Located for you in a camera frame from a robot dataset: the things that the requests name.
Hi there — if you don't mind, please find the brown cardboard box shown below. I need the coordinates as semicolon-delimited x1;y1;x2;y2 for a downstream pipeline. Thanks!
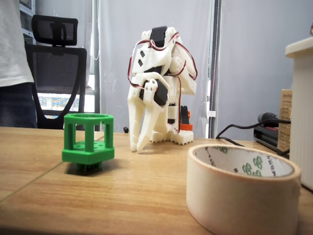
277;89;293;154

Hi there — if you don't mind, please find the person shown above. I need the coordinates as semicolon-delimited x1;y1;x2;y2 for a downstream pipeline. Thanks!
0;0;38;129

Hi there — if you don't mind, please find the black mesh office chair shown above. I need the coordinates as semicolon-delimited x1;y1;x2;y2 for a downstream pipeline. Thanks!
25;14;101;130

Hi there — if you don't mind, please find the black power cable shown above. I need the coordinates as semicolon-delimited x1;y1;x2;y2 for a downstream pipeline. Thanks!
215;112;291;147

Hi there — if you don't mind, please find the black device with red label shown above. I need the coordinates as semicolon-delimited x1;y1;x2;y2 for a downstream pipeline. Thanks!
253;123;291;157

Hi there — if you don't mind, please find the green hexagonal printed component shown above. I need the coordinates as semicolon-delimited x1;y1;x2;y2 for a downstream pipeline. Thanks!
61;113;115;172

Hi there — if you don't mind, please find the white cabinet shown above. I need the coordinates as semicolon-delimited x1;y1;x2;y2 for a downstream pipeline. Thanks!
285;36;313;191

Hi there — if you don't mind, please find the orange black table clamp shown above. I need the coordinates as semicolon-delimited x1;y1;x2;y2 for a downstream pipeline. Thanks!
179;105;194;132

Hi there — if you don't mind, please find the beige masking tape roll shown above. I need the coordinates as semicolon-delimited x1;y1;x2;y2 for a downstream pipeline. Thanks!
186;143;302;235

